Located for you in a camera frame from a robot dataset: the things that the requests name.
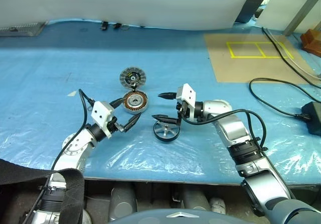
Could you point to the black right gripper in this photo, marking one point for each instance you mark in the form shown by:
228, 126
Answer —
182, 109

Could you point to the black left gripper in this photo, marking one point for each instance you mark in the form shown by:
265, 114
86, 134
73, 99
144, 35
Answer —
113, 125

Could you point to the silver motor stator copper windings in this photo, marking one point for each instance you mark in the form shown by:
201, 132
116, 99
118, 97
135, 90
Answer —
135, 102

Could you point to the black spoked motor rotor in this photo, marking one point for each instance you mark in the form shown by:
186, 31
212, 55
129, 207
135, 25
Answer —
166, 131

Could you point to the silver motor end cap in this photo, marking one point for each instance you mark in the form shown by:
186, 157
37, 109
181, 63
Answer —
133, 77

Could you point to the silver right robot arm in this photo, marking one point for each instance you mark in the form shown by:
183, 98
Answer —
233, 128

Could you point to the small white scrap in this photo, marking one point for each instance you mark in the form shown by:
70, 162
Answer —
72, 93

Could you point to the brown cardboard sheet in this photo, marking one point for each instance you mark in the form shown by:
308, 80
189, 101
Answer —
225, 68

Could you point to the blue plastic table sheet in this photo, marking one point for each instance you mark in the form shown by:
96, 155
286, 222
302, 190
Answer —
50, 70

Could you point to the small black clip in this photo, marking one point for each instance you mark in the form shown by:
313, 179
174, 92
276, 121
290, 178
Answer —
116, 26
104, 25

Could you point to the grey rounded cylinder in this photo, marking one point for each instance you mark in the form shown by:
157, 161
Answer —
195, 199
123, 201

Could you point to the small white cylinder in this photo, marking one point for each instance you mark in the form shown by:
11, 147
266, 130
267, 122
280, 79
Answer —
218, 205

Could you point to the white foam sheet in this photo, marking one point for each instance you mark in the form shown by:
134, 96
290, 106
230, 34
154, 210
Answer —
125, 3

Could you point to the grey robot torso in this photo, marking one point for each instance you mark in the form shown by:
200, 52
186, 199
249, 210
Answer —
175, 217

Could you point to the grey metal grille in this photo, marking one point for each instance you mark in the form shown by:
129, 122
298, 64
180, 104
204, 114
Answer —
22, 29

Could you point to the black power adapter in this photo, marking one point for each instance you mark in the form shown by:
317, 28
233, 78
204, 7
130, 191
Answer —
313, 117

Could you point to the white panel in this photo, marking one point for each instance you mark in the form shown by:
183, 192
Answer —
278, 5

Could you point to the brown wooden block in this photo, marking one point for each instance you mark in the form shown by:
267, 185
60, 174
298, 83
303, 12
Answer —
312, 43

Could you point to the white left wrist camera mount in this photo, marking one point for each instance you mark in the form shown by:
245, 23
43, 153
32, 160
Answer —
101, 112

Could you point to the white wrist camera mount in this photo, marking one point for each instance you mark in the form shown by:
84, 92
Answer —
186, 92
101, 112

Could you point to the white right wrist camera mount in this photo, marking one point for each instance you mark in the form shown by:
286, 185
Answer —
186, 92

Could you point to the dark grey post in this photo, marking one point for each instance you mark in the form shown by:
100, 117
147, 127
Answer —
248, 10

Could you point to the aluminium profile post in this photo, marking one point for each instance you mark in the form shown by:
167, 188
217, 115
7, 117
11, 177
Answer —
303, 10

